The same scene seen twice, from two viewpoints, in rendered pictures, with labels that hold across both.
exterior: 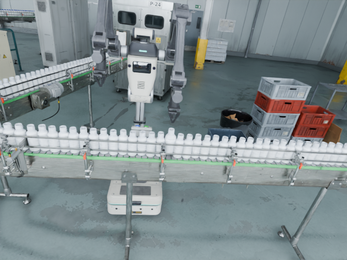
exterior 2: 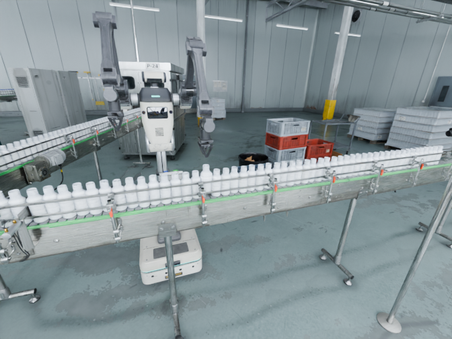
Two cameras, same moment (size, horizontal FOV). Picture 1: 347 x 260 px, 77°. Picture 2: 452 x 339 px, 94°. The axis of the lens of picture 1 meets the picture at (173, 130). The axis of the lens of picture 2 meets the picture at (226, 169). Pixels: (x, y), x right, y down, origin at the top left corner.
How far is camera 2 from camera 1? 0.25 m
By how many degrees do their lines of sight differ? 12
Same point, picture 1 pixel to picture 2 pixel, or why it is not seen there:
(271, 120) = (284, 157)
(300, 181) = (334, 196)
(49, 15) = (33, 89)
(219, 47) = (218, 105)
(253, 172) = (292, 196)
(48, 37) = (35, 114)
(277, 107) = (286, 143)
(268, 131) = not seen: hidden behind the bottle
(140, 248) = (189, 313)
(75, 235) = (107, 322)
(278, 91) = (284, 128)
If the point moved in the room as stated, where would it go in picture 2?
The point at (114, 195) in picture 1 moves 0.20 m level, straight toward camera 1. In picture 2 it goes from (147, 261) to (153, 280)
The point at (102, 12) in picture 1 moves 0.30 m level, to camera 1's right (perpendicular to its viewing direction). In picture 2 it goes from (107, 48) to (169, 51)
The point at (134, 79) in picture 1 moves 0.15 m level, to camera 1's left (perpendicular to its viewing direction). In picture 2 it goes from (151, 126) to (129, 126)
